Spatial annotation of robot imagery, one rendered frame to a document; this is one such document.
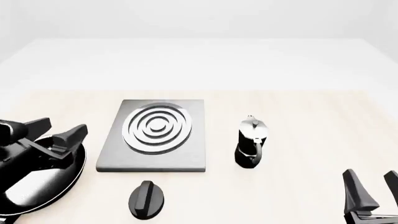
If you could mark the flat grey-black stove plate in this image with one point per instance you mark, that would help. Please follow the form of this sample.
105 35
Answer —
112 158

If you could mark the round black stove knob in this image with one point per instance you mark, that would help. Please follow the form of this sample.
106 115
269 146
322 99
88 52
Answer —
146 203

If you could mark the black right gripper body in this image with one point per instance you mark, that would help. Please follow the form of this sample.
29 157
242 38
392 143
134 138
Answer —
373 218

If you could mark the black and silver moka pot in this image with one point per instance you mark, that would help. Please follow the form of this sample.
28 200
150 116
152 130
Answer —
245 151

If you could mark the black frying pan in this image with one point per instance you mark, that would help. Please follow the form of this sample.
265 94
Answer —
43 184

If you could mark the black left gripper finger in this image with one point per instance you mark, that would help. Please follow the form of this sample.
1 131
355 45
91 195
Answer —
38 126
71 138

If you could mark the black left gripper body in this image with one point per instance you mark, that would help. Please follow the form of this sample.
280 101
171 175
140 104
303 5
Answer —
40 152

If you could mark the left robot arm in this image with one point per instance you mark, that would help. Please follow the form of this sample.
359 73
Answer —
11 130

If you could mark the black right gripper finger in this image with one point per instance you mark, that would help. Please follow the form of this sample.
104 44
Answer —
357 196
393 186

